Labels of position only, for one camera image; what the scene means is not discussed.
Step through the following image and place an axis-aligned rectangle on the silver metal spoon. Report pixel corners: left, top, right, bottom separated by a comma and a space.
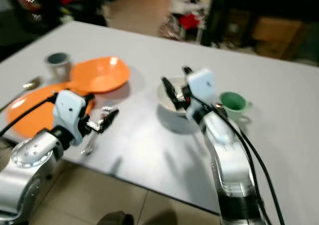
85, 129, 102, 156

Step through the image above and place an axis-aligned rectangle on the white bowl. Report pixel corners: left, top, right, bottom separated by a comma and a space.
156, 77, 196, 117

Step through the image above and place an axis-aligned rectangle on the orange plastic bowl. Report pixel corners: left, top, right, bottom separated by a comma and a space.
70, 56, 130, 94

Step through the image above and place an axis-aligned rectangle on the red cloth item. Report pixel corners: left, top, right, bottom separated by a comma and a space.
178, 12, 201, 31

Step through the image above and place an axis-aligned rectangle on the green cup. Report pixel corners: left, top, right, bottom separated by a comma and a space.
219, 92, 253, 122

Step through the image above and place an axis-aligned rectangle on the grey cup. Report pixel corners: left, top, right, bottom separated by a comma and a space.
46, 52, 72, 82

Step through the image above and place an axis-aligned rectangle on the orange plastic plate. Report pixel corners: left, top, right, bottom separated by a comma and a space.
6, 83, 95, 139

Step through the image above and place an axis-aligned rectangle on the white chair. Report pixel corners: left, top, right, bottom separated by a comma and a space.
168, 0, 214, 44

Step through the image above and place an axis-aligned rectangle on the gold metal spoon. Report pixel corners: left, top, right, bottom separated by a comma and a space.
1, 76, 43, 112

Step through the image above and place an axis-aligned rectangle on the black cabinet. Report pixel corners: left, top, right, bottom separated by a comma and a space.
209, 0, 319, 62

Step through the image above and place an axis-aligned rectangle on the dark robot foot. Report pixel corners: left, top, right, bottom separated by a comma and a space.
97, 211, 134, 225

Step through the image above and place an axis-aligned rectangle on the brown cardboard box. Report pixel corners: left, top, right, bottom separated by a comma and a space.
252, 17, 306, 59

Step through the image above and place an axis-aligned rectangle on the dark pile of bags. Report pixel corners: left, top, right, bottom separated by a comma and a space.
1, 0, 111, 30

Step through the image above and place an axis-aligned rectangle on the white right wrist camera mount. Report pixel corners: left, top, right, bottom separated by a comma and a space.
184, 68, 219, 121

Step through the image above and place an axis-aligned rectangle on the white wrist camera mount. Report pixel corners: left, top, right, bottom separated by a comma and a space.
52, 90, 88, 147
184, 68, 219, 121

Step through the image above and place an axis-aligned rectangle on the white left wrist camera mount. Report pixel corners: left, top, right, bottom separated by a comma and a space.
52, 90, 88, 147

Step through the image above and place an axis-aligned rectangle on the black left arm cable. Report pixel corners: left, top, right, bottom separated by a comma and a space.
0, 93, 59, 136

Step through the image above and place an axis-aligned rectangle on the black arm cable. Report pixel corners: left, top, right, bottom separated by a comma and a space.
232, 128, 266, 225
199, 100, 287, 225
0, 93, 59, 136

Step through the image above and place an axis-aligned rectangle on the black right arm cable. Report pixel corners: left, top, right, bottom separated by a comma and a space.
199, 100, 287, 225
232, 128, 266, 225

